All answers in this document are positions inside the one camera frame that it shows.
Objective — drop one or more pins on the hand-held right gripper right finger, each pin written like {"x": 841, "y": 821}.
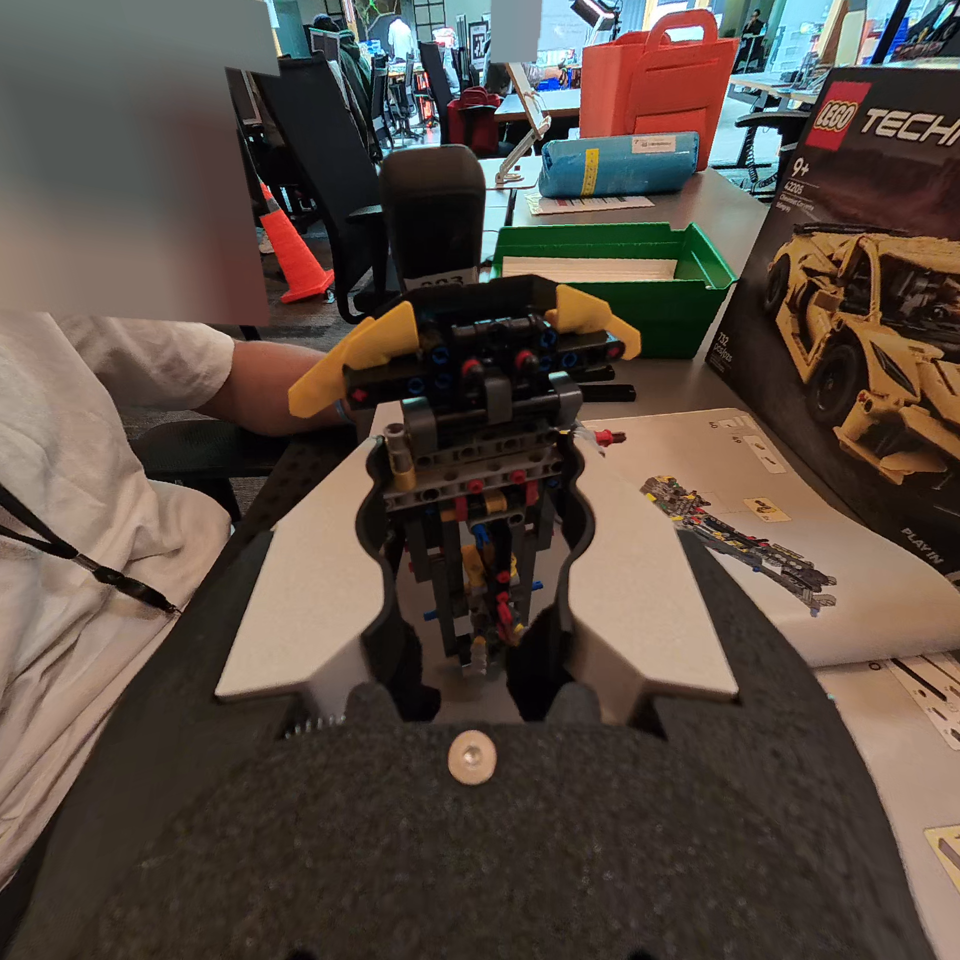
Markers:
{"x": 645, "y": 600}

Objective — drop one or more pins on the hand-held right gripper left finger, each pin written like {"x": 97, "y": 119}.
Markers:
{"x": 300, "y": 600}

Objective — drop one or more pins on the lego car chassis model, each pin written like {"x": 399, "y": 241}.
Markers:
{"x": 480, "y": 375}

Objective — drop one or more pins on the long black lego beam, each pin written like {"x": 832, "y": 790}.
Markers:
{"x": 611, "y": 392}
{"x": 596, "y": 373}

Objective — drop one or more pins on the lego instruction booklet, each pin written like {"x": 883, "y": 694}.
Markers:
{"x": 862, "y": 600}

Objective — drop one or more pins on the lego set box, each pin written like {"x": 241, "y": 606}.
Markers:
{"x": 862, "y": 300}

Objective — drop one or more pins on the red office chair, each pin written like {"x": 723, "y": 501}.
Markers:
{"x": 472, "y": 120}

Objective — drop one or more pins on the black office chair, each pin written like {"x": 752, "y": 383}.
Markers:
{"x": 322, "y": 150}

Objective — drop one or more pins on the orange traffic cone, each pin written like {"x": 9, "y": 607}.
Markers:
{"x": 296, "y": 255}

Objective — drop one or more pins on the white document stand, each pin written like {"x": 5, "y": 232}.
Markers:
{"x": 525, "y": 112}

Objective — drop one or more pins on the light blue container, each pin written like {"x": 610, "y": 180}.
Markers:
{"x": 615, "y": 165}

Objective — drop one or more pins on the blue wristband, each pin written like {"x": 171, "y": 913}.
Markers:
{"x": 342, "y": 409}

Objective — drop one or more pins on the red tote bag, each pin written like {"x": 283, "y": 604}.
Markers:
{"x": 652, "y": 82}

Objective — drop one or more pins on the green plastic bin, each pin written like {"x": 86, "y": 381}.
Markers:
{"x": 675, "y": 315}

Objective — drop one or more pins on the person's white shirt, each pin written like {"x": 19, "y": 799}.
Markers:
{"x": 75, "y": 450}

